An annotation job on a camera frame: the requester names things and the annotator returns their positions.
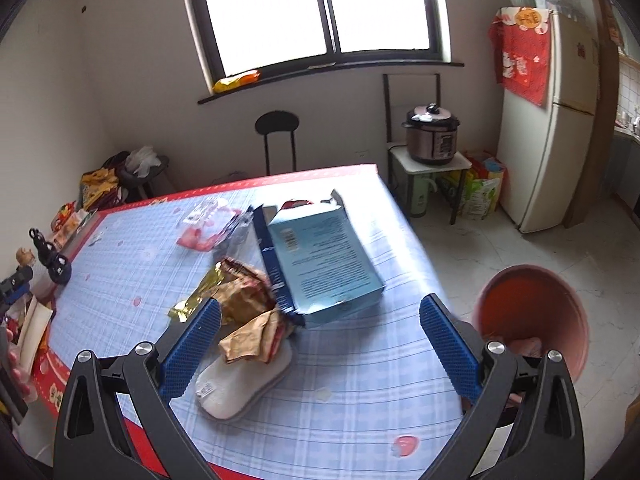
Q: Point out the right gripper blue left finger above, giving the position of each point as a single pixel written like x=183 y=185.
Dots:
x=91 y=437

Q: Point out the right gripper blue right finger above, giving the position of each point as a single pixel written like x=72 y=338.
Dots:
x=523 y=419

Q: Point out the white foam sponge pad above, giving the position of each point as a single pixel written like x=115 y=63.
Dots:
x=225 y=390

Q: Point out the gold brown snack wrapper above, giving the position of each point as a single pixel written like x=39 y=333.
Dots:
x=259 y=327

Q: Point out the red clear plastic food tray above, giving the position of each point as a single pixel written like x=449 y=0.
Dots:
x=206 y=225

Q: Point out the blue silver snack wrapper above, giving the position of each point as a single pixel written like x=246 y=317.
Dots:
x=240 y=242

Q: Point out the light blue cardboard box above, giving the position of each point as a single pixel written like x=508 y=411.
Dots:
x=317 y=267

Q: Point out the brown plastic bucket bin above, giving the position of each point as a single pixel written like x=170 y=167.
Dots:
x=526 y=302

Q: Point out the blue plaid tablecloth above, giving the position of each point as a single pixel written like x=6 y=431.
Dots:
x=365 y=397

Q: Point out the black gourd shaped bottle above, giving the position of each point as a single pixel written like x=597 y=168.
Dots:
x=57 y=265

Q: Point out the colourful shopping bag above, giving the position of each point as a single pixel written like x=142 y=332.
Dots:
x=482 y=185

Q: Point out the green kettle under table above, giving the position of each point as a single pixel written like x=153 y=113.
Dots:
x=420 y=188

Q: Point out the white bag on stool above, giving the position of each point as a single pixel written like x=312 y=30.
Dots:
x=140 y=162

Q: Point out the white refrigerator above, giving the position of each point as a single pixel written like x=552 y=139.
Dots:
x=544 y=148

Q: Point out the small white side table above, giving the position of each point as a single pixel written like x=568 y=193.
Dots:
x=400 y=166

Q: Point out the electric pressure cooker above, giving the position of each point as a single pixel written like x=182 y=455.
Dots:
x=431 y=134

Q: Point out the red cloth on refrigerator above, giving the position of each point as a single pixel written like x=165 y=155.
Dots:
x=521 y=39

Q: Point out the black framed window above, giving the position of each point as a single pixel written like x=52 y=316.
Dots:
x=288 y=38

